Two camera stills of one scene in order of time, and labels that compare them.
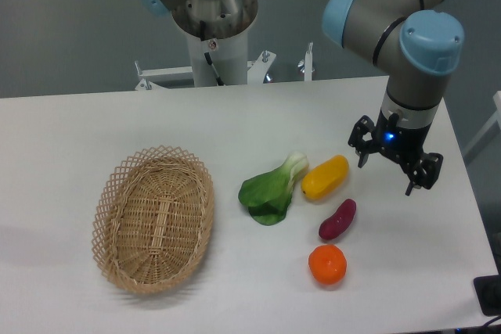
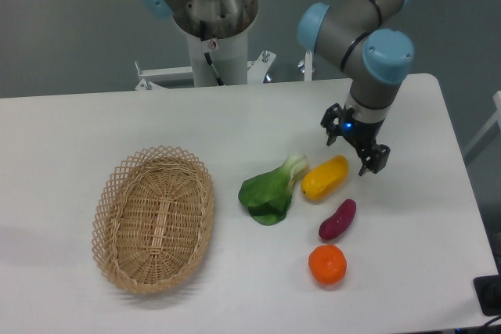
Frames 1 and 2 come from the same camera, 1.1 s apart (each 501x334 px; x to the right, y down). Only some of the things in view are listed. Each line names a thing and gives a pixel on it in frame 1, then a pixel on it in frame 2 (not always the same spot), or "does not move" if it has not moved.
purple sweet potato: (334, 226) does not move
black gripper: (404, 145) to (362, 134)
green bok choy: (268, 196) does not move
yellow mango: (322, 180) does not move
